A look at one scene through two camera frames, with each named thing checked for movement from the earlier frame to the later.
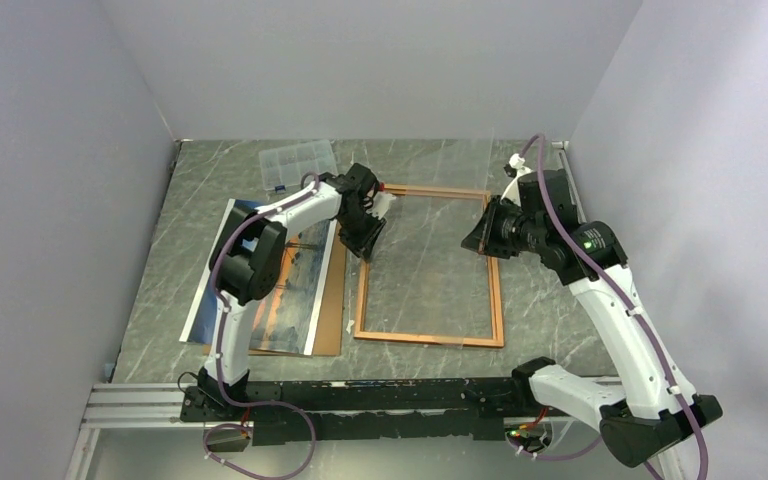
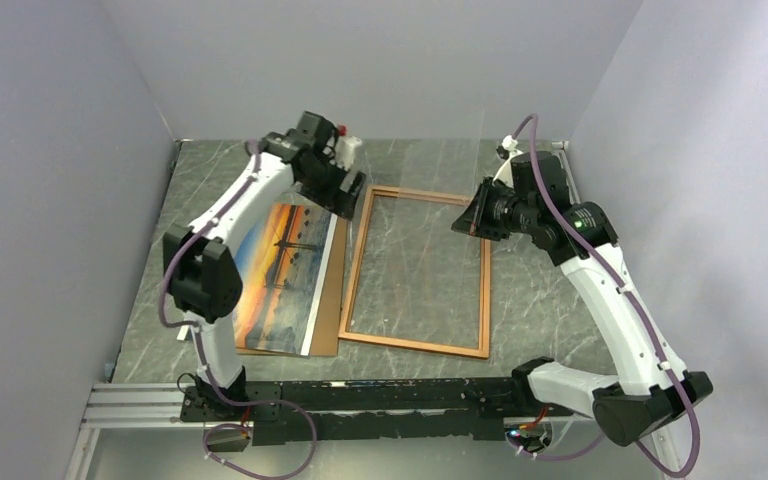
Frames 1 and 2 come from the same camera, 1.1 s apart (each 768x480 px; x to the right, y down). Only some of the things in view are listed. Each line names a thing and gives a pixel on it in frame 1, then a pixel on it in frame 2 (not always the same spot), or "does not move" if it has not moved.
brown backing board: [327, 333] does not move
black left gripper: [363, 245] to [342, 205]
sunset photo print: [286, 321] does not move
